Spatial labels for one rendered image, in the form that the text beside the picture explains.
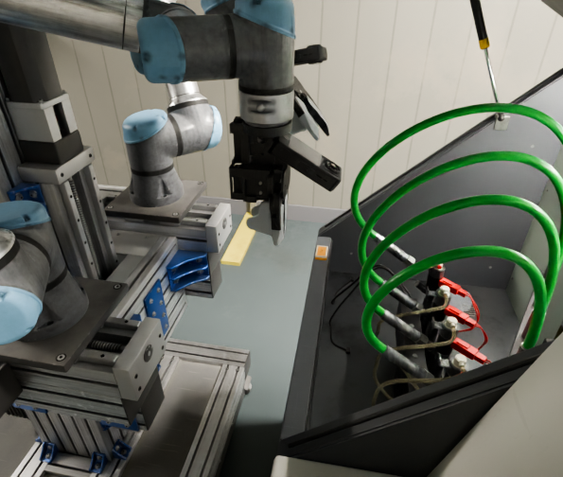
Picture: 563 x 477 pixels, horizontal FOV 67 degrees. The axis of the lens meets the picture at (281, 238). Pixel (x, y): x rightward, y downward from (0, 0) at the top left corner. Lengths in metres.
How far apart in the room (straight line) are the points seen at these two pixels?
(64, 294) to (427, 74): 2.31
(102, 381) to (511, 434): 0.68
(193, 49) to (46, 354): 0.57
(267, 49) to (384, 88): 2.19
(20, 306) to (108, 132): 2.75
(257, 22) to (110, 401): 0.73
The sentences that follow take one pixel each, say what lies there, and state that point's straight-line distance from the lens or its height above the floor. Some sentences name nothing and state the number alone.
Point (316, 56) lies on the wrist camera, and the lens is 0.87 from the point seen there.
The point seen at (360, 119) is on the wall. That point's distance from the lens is 2.78.
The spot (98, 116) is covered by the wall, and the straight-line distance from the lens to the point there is 3.35.
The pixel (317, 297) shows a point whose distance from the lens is 1.00.
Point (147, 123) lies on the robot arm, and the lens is 1.15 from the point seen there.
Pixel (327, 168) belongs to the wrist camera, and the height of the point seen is 1.35.
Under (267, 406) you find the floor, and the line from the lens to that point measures 1.96.
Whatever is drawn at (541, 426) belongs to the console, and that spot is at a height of 1.23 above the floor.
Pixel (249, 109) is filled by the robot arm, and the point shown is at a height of 1.44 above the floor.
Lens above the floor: 1.61
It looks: 34 degrees down
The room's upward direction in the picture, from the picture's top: straight up
